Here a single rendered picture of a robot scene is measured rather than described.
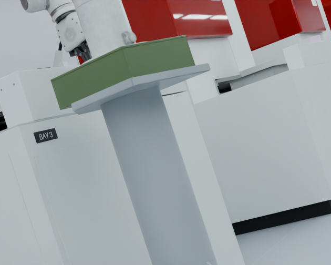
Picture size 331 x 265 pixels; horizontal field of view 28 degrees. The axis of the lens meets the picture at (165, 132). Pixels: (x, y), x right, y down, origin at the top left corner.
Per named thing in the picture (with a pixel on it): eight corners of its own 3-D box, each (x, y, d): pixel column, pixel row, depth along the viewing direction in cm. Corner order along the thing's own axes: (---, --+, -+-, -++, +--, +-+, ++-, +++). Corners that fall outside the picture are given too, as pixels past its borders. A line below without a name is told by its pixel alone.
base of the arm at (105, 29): (165, 41, 172) (142, -27, 171) (115, 51, 157) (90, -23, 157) (117, 63, 184) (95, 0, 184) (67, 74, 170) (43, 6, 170)
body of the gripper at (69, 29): (47, 24, 212) (63, 54, 211) (69, 7, 207) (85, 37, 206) (62, 24, 219) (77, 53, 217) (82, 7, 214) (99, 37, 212)
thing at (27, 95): (8, 131, 178) (-9, 82, 179) (118, 108, 226) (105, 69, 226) (32, 121, 174) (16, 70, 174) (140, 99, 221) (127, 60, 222)
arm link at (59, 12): (44, 18, 212) (49, 26, 211) (63, 2, 207) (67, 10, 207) (61, 18, 219) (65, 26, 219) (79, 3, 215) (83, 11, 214)
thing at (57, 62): (57, 89, 240) (45, 54, 240) (63, 88, 243) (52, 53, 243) (69, 83, 236) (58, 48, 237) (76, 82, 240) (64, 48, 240)
